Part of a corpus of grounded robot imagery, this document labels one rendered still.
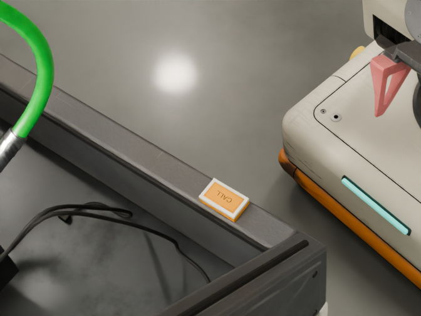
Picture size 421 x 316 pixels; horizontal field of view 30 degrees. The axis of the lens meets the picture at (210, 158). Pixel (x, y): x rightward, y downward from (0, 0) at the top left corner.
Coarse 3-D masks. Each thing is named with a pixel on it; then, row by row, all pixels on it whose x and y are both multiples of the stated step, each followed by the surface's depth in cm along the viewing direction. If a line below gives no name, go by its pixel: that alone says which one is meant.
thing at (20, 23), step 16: (0, 0) 57; (0, 16) 58; (16, 16) 59; (32, 32) 60; (32, 48) 62; (48, 48) 63; (48, 64) 64; (48, 80) 65; (32, 96) 67; (48, 96) 66; (32, 112) 67; (16, 128) 68; (32, 128) 68
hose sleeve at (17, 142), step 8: (8, 136) 68; (16, 136) 68; (0, 144) 69; (8, 144) 68; (16, 144) 68; (0, 152) 69; (8, 152) 69; (16, 152) 69; (0, 160) 69; (8, 160) 69; (0, 168) 69
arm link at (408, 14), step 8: (408, 0) 71; (416, 0) 70; (408, 8) 71; (416, 8) 71; (408, 16) 71; (416, 16) 71; (408, 24) 72; (416, 24) 71; (416, 32) 71; (416, 40) 72
